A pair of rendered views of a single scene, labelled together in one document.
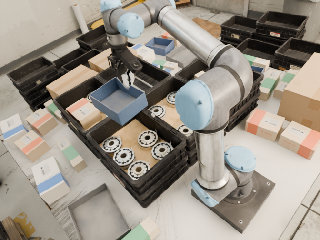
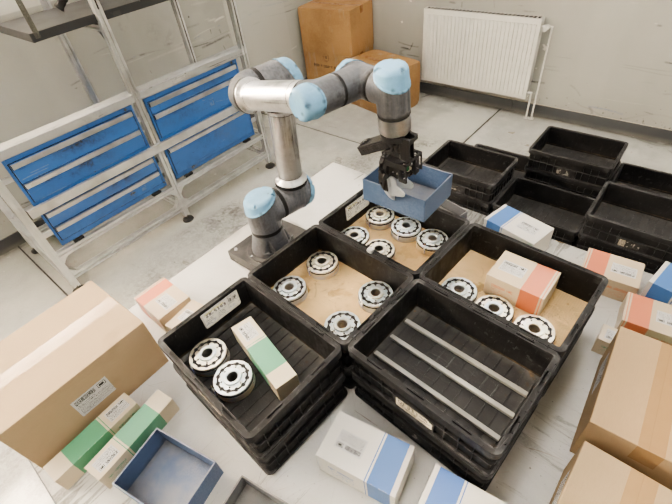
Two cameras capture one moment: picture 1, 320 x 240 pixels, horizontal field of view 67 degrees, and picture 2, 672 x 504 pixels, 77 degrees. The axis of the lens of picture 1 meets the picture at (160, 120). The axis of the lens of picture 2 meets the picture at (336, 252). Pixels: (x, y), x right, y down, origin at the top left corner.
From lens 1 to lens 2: 176 cm
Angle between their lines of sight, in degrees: 92
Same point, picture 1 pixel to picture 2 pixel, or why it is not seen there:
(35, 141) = (601, 268)
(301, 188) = (202, 261)
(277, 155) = (205, 295)
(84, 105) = (523, 280)
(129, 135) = (414, 264)
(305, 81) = (96, 340)
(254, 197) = not seen: hidden behind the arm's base
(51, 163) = (525, 235)
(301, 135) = (163, 297)
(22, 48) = not seen: outside the picture
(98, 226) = not seen: hidden behind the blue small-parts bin
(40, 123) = (634, 302)
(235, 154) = (262, 195)
